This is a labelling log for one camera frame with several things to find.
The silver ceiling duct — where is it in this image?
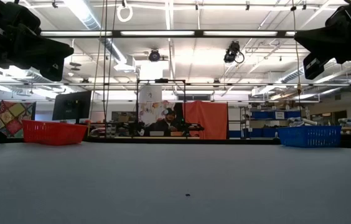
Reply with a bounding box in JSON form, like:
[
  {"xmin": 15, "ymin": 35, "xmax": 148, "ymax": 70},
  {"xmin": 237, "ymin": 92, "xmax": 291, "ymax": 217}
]
[{"xmin": 63, "ymin": 0, "xmax": 129, "ymax": 65}]

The black frame stand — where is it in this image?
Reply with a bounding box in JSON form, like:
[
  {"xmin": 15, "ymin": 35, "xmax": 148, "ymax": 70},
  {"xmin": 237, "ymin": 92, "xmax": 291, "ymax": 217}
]
[{"xmin": 136, "ymin": 78, "xmax": 187, "ymax": 138}]

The black hanging cable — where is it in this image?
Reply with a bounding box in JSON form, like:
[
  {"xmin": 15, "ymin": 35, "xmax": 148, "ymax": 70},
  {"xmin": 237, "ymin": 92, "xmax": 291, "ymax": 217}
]
[{"xmin": 102, "ymin": 0, "xmax": 118, "ymax": 138}]

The white hanging ring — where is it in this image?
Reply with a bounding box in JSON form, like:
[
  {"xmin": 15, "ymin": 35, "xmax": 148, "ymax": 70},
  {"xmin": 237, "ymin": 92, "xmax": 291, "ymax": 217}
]
[{"xmin": 116, "ymin": 4, "xmax": 134, "ymax": 23}]

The grey tube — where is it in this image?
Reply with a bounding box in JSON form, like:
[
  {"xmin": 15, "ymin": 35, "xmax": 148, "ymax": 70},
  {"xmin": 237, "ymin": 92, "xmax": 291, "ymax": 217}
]
[{"xmin": 288, "ymin": 116, "xmax": 319, "ymax": 128}]

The orange cloth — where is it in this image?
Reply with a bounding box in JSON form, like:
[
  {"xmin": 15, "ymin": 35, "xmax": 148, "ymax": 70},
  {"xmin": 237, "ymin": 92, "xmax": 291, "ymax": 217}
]
[{"xmin": 182, "ymin": 100, "xmax": 228, "ymax": 140}]

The blue plastic basket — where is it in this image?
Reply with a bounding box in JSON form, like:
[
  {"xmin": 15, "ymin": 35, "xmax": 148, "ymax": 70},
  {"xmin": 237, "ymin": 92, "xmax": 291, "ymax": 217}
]
[{"xmin": 276, "ymin": 125, "xmax": 342, "ymax": 148}]

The white floral cloth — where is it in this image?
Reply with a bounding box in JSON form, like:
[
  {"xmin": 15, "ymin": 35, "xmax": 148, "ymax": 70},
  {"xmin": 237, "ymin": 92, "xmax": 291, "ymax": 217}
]
[{"xmin": 138, "ymin": 101, "xmax": 176, "ymax": 125}]

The white panel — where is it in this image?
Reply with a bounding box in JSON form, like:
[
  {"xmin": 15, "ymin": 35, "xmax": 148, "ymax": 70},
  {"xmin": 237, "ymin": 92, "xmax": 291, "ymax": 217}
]
[{"xmin": 138, "ymin": 85, "xmax": 163, "ymax": 103}]

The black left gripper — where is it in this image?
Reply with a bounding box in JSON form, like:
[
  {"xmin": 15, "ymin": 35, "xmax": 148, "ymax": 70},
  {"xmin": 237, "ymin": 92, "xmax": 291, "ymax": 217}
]
[{"xmin": 0, "ymin": 0, "xmax": 75, "ymax": 82}]

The hanging rope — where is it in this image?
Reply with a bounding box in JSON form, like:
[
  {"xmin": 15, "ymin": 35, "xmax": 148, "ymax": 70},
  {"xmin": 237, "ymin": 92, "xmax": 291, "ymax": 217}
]
[
  {"xmin": 290, "ymin": 0, "xmax": 303, "ymax": 103},
  {"xmin": 88, "ymin": 0, "xmax": 105, "ymax": 127}
]

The colourful patchwork quilt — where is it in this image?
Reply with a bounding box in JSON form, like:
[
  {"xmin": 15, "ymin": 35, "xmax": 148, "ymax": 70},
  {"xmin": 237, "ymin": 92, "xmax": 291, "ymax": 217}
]
[{"xmin": 0, "ymin": 100, "xmax": 37, "ymax": 138}]

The person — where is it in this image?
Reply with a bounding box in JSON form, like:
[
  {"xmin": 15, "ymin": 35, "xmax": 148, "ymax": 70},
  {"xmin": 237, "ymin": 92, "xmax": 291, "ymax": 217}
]
[{"xmin": 150, "ymin": 108, "xmax": 182, "ymax": 133}]

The round black ceiling camera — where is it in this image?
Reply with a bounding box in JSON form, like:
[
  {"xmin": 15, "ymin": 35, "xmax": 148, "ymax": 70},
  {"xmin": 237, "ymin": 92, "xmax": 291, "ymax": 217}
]
[{"xmin": 148, "ymin": 49, "xmax": 161, "ymax": 63}]

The red plastic basket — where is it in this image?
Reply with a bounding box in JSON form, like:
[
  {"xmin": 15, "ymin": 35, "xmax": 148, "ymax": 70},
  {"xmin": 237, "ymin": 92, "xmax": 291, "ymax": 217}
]
[{"xmin": 22, "ymin": 119, "xmax": 88, "ymax": 146}]

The black overhead camera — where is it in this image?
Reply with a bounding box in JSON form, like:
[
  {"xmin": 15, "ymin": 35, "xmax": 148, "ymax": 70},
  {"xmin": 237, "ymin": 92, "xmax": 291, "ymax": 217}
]
[{"xmin": 223, "ymin": 40, "xmax": 245, "ymax": 65}]

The black overhead beam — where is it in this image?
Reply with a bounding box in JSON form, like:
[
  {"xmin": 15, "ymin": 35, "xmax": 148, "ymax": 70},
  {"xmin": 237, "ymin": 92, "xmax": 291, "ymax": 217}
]
[{"xmin": 40, "ymin": 29, "xmax": 297, "ymax": 39}]

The blue bin shelf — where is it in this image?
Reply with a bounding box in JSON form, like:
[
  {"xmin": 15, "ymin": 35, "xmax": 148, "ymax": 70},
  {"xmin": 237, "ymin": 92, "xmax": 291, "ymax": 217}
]
[{"xmin": 248, "ymin": 107, "xmax": 303, "ymax": 138}]

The black monitor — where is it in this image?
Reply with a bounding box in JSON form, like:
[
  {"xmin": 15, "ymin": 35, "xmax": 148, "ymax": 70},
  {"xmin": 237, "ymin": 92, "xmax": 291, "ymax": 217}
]
[{"xmin": 52, "ymin": 90, "xmax": 93, "ymax": 124}]

